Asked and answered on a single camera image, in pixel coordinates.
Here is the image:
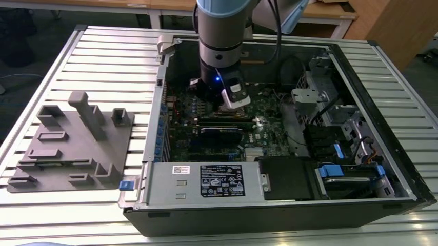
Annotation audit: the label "green RAM stick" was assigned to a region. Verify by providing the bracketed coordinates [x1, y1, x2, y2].
[198, 121, 257, 129]

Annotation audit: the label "grey case latch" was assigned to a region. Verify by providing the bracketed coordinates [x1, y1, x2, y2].
[157, 35, 177, 56]

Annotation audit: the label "black graphics card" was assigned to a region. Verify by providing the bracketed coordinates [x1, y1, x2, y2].
[201, 127, 245, 148]

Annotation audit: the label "green motherboard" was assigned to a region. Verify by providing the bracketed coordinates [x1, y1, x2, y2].
[163, 83, 298, 163]

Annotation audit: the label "perforated metal drive cage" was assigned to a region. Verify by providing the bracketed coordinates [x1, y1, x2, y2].
[293, 57, 360, 129]

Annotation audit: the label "black plastic connector block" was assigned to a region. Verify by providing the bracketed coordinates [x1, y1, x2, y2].
[303, 125, 348, 157]

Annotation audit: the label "grey power supply unit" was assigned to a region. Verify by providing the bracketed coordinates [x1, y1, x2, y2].
[137, 161, 267, 208]

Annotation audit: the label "wooden desk white legs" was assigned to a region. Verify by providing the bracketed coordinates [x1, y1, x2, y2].
[0, 0, 162, 30]
[150, 0, 360, 39]

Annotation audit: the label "blue plastic tab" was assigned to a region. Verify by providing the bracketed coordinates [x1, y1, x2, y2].
[333, 143, 346, 160]

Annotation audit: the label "grey parts rack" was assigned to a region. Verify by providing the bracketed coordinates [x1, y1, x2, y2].
[6, 91, 137, 193]

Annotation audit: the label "blue disk carrier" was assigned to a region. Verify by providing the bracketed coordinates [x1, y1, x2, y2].
[317, 164, 388, 180]

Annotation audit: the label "black PC case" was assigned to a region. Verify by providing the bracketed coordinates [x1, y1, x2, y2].
[122, 34, 438, 239]

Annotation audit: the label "black hard disk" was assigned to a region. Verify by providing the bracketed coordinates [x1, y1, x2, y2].
[323, 177, 380, 201]

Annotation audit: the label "wooden cabinet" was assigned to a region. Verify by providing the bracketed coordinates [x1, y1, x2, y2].
[344, 0, 438, 71]

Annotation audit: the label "thick black cable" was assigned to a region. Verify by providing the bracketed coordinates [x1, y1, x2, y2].
[278, 55, 307, 87]

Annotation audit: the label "silver metal bracket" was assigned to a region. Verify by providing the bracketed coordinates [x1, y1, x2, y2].
[290, 88, 326, 111]

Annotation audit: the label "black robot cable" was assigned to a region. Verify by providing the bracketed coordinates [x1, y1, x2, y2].
[263, 0, 283, 65]

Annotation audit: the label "thin black cable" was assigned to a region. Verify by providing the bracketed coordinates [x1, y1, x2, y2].
[310, 98, 341, 127]

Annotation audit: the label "coloured wire bundle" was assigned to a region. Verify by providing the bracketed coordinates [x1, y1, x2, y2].
[362, 150, 384, 165]

